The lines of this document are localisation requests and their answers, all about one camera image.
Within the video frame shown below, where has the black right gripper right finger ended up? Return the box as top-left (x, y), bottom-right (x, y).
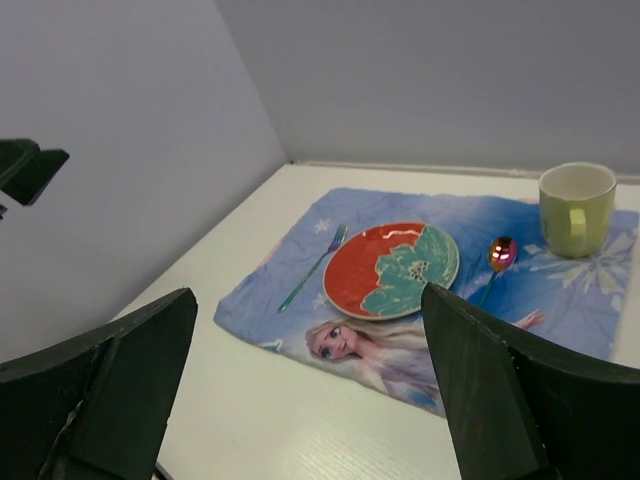
top-left (421, 284), bottom-right (639, 479)

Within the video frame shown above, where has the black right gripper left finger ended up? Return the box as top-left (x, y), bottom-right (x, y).
top-left (1, 288), bottom-right (198, 479)

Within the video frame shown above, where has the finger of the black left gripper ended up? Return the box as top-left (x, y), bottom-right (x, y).
top-left (1, 149), bottom-right (70, 206)
top-left (0, 139), bottom-right (40, 187)

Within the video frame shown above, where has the blue Frozen placemat cloth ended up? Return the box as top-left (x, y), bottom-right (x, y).
top-left (214, 188), bottom-right (639, 414)

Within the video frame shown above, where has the rainbow metal spoon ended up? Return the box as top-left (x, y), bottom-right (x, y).
top-left (478, 236), bottom-right (518, 307)

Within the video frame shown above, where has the red and teal plate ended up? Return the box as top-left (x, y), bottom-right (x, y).
top-left (323, 222), bottom-right (460, 321)

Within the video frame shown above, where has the light green mug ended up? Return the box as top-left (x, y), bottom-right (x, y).
top-left (538, 162), bottom-right (617, 259)

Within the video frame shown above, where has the rainbow metal fork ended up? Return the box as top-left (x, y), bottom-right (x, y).
top-left (277, 224), bottom-right (348, 313)

